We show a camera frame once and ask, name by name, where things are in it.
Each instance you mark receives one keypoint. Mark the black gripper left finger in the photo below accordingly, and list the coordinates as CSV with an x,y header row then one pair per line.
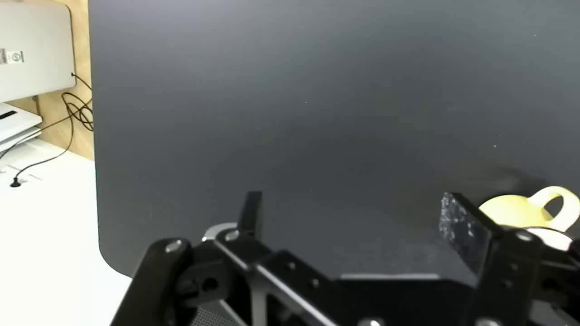
x,y
250,211

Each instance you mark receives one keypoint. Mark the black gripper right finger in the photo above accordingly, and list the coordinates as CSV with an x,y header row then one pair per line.
x,y
462,227

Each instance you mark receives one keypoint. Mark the yellow enamel mug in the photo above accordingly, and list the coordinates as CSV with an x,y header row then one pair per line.
x,y
513,211

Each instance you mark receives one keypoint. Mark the white box with label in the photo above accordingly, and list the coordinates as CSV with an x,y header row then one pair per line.
x,y
32,42

